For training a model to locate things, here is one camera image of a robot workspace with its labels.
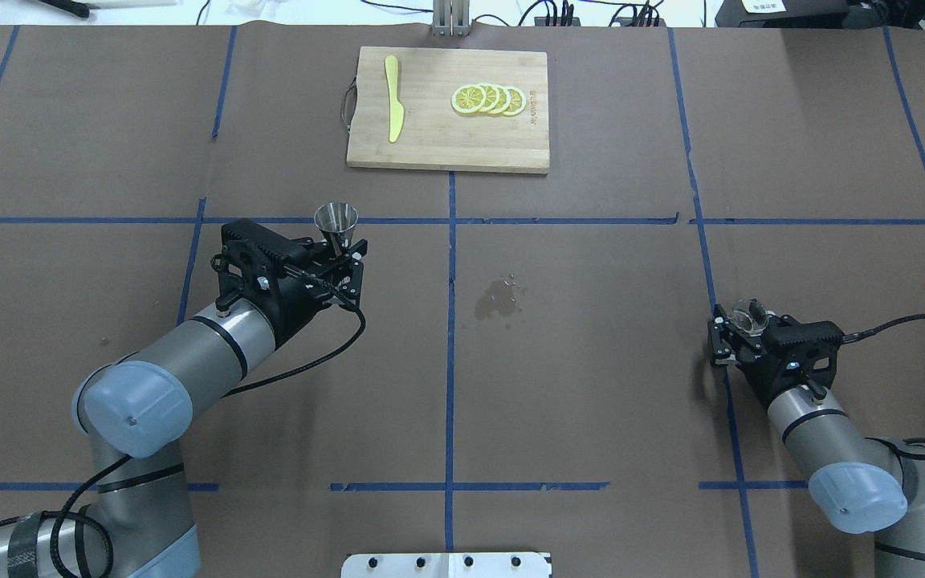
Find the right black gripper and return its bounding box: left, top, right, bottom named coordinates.
left=708, top=301, right=846, bottom=407

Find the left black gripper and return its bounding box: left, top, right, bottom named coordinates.
left=261, top=237, right=369, bottom=348

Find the steel jigger shaker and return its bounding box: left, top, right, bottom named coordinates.
left=313, top=201, right=359, bottom=246

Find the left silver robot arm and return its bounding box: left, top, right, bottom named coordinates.
left=0, top=218, right=368, bottom=577

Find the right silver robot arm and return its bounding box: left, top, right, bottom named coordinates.
left=707, top=299, right=925, bottom=577

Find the yellow plastic knife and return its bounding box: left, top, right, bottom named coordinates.
left=383, top=55, right=405, bottom=144

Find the bamboo cutting board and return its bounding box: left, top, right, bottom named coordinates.
left=346, top=47, right=551, bottom=175

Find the lemon slice one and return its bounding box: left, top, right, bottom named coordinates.
left=450, top=83, right=487, bottom=115

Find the lemon slice two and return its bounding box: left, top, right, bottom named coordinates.
left=479, top=82, right=503, bottom=114

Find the lemon slice four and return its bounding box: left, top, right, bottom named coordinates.
left=499, top=87, right=528, bottom=117

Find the black computer box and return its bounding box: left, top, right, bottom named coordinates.
left=715, top=1, right=850, bottom=29

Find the black handheld tool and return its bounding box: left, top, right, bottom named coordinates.
left=37, top=0, right=96, bottom=21

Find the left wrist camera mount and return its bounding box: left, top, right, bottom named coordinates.
left=210, top=218, right=311, bottom=318

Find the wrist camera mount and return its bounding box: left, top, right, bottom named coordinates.
left=772, top=321, right=845, bottom=404
left=210, top=218, right=311, bottom=318

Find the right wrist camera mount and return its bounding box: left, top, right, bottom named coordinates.
left=772, top=321, right=845, bottom=404

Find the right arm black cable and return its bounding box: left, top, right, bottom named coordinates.
left=836, top=313, right=925, bottom=346

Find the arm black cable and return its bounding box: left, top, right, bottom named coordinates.
left=0, top=269, right=367, bottom=578
left=836, top=313, right=925, bottom=346

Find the aluminium frame post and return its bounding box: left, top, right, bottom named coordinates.
left=430, top=0, right=473, bottom=38

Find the white camera stand pillar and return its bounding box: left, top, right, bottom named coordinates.
left=340, top=552, right=553, bottom=577

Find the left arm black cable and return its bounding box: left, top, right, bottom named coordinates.
left=0, top=269, right=367, bottom=578

